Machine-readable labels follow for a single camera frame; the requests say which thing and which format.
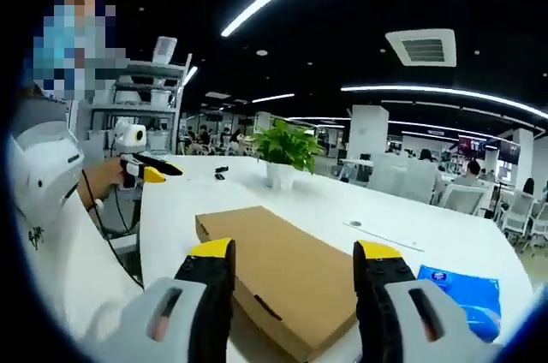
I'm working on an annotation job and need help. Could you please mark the row of white office chairs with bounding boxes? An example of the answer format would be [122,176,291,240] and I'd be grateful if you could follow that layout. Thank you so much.
[366,152,548,251]

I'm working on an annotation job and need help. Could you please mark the small hanging screen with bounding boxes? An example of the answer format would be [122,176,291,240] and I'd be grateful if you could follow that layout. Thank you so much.
[457,134,485,158]
[497,142,521,164]

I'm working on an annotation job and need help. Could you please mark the grey metal shelf rack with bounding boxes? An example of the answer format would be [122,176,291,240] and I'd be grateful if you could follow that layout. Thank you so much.
[89,36,194,157]

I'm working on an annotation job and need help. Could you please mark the green potted plant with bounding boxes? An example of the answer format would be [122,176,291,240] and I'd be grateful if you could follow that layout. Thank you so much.
[250,118,325,191]

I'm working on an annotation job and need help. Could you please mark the brown cardboard shoe box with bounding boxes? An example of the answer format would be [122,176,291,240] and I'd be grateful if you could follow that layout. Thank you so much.
[195,205,360,363]

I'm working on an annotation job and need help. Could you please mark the person's left hand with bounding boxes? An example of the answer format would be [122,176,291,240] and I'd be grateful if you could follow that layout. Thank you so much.
[98,158,125,195]

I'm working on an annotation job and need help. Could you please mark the white chest device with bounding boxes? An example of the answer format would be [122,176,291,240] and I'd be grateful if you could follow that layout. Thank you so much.
[8,121,85,229]

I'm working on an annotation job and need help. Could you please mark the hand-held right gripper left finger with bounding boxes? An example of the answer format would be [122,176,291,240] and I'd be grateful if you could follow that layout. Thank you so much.
[80,237,236,363]

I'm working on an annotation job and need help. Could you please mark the black device cable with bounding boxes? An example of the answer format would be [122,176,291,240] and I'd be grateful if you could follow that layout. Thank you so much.
[80,168,145,289]

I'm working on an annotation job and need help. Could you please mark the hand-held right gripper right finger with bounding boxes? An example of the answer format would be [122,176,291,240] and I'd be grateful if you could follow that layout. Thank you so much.
[353,240,502,363]

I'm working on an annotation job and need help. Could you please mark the person in white shirt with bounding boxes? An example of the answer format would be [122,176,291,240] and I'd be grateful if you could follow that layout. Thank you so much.
[10,88,146,338]

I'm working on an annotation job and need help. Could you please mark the ceiling air vent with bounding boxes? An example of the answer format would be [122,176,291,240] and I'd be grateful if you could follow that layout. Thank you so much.
[384,28,457,68]

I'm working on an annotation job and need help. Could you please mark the blue tissue pack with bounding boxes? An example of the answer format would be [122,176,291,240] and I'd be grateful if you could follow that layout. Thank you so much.
[417,264,502,343]

